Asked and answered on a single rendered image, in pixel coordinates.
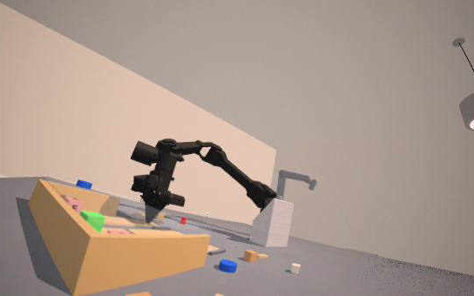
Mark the blue short cylinder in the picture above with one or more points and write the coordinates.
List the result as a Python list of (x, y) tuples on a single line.
[(227, 265), (84, 184)]

